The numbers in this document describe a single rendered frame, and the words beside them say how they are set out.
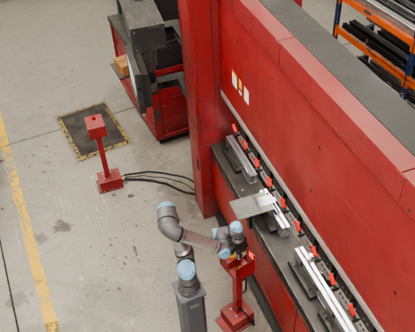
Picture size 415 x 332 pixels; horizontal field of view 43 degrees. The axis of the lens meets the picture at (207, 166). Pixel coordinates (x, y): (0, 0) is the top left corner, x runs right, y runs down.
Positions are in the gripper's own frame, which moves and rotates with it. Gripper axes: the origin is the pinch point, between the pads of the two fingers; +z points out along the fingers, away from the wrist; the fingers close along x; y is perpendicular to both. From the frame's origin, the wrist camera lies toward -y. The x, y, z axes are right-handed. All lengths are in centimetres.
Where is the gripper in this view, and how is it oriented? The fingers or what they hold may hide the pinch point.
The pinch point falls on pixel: (238, 259)
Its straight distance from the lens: 355.0
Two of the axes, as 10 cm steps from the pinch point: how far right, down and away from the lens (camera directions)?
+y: 8.2, -4.7, 3.2
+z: 1.2, 7.0, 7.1
